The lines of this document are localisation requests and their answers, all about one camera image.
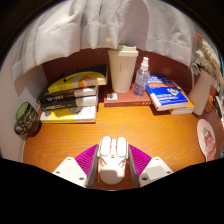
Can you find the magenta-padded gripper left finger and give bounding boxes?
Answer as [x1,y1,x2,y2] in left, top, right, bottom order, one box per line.
[52,143,100,188]

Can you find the dark red book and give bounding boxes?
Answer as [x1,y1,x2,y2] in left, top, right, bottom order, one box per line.
[103,83,153,108]

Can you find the yellow and black book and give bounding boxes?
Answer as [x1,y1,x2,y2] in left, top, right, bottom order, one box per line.
[46,63,109,94]

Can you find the white computer mouse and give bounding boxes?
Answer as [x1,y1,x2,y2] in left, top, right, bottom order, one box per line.
[97,135,130,185]

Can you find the yellow and white book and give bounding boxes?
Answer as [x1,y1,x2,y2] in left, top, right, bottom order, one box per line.
[39,105,98,124]

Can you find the clear spray bottle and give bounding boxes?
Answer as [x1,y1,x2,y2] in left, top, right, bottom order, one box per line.
[132,56,151,98]

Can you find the white ceramic jug vase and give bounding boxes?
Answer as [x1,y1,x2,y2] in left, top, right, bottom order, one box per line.
[187,62,216,117]

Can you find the white curtain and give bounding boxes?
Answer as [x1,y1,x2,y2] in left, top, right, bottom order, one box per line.
[11,0,208,81]

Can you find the orange book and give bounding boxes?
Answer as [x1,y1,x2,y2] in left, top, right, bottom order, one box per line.
[168,88,196,115]

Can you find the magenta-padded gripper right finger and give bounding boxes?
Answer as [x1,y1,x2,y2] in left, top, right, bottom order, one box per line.
[127,143,175,188]

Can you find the cream lidded tumbler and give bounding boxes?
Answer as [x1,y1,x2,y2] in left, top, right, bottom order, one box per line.
[107,44,139,94]

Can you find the blue book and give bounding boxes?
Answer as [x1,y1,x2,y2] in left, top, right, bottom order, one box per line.
[145,73,190,112]

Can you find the dark green mug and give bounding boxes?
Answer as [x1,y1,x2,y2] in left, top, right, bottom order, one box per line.
[13,101,42,138]

